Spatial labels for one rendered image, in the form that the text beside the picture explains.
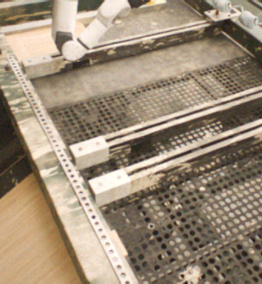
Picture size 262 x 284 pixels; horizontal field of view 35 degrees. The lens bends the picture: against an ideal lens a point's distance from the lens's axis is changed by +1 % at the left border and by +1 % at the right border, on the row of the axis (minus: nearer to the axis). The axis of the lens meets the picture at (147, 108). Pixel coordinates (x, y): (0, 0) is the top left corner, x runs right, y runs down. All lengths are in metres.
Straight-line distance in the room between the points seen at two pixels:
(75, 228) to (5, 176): 0.73
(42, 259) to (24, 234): 0.14
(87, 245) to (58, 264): 0.35
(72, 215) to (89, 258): 0.15
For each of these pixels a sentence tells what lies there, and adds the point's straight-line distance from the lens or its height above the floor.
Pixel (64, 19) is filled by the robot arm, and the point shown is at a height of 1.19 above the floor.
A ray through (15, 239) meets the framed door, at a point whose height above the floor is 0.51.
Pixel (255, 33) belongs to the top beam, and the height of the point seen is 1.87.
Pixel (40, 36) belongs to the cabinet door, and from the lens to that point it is 2.19.
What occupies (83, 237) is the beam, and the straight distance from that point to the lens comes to 1.27.
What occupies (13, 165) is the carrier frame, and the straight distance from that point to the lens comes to 1.93.
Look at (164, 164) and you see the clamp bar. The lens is 1.42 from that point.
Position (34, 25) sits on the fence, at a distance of 2.24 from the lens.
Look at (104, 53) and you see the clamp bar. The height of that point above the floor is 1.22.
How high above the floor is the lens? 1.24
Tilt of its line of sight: 1 degrees down
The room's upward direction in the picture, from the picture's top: 50 degrees clockwise
